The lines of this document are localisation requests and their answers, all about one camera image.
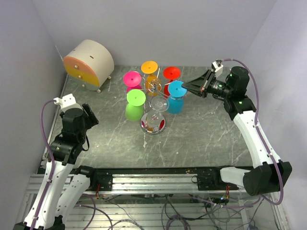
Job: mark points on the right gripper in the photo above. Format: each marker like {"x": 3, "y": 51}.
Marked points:
{"x": 200, "y": 86}

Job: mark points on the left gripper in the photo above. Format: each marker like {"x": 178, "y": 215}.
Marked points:
{"x": 91, "y": 120}

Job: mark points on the red plastic wine glass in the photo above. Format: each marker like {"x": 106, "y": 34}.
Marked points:
{"x": 171, "y": 73}

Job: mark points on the blue plastic wine glass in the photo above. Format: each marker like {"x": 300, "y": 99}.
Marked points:
{"x": 176, "y": 95}

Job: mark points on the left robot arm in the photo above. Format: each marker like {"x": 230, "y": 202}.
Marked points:
{"x": 54, "y": 203}

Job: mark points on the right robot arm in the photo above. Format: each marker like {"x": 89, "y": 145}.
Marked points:
{"x": 269, "y": 173}

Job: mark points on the orange plastic wine glass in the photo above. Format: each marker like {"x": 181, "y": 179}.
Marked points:
{"x": 149, "y": 72}

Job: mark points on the green plastic wine glass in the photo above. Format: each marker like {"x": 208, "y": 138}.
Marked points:
{"x": 134, "y": 109}

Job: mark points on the pink plastic wine glass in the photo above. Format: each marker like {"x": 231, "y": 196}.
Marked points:
{"x": 132, "y": 80}

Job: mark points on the clear wine glass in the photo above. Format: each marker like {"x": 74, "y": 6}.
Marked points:
{"x": 155, "y": 120}

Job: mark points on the chrome wine glass rack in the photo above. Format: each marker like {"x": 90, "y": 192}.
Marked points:
{"x": 147, "y": 108}

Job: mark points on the round mini drawer cabinet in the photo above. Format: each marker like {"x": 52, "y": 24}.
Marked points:
{"x": 90, "y": 64}

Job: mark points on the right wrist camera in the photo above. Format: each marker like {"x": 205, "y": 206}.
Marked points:
{"x": 217, "y": 68}

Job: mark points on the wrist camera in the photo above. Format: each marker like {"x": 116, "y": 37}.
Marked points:
{"x": 217, "y": 68}
{"x": 67, "y": 102}

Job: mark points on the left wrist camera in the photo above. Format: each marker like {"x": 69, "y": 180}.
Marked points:
{"x": 67, "y": 102}

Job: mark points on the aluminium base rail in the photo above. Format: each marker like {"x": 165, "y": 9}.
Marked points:
{"x": 135, "y": 181}

